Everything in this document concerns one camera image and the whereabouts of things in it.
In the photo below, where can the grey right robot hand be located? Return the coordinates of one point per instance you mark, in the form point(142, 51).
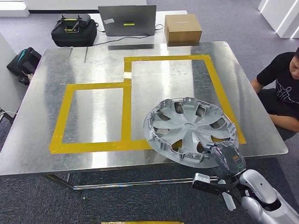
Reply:
point(229, 160)

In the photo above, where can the silver plastic wheel hubcap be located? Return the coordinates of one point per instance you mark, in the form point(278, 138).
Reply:
point(189, 126)

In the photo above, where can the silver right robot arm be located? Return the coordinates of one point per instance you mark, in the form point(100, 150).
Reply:
point(263, 191)

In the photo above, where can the yellow tape on workbench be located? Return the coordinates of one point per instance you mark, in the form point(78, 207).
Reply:
point(127, 114)

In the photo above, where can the stainless steel workbench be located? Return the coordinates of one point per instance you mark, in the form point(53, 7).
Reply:
point(35, 123)

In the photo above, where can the person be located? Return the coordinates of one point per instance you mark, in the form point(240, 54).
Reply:
point(280, 80)

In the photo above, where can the brown cardboard box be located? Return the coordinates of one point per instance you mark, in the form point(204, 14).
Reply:
point(182, 29)

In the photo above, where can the white lit display plinth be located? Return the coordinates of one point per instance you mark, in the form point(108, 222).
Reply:
point(13, 9)
point(280, 15)

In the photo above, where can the grey laptop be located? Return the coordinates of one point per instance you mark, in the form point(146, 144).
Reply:
point(128, 21)

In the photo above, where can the black carrying case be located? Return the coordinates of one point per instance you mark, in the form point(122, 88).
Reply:
point(75, 35)

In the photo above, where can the black backpack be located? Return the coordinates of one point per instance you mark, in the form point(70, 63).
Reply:
point(23, 61)

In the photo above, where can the white partition panel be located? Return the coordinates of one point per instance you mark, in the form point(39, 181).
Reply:
point(9, 80)

